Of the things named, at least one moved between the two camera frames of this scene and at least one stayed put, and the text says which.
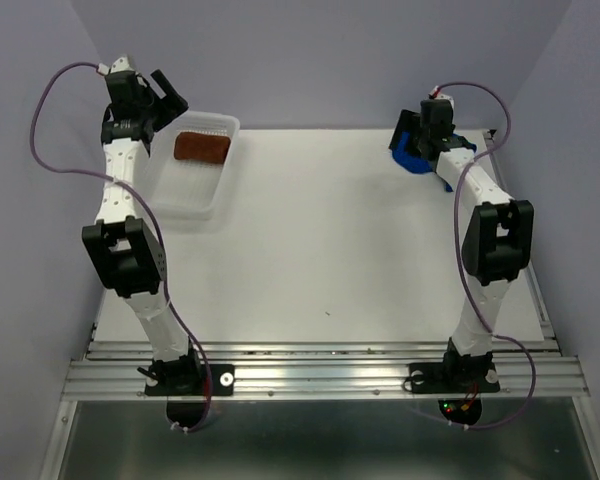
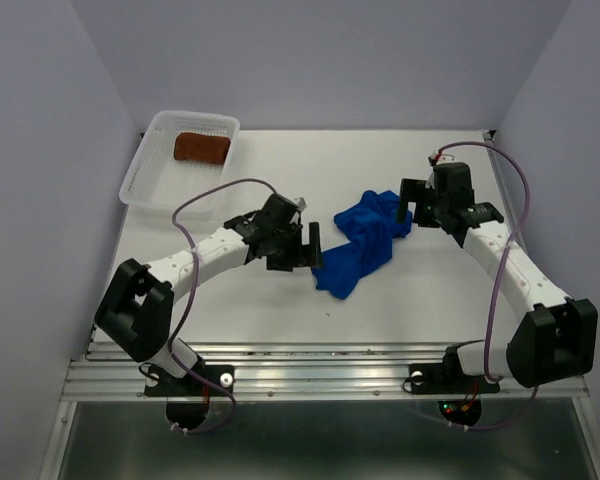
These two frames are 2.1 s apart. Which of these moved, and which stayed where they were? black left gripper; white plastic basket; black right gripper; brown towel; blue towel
Moved: black left gripper; blue towel; black right gripper
Stayed: white plastic basket; brown towel
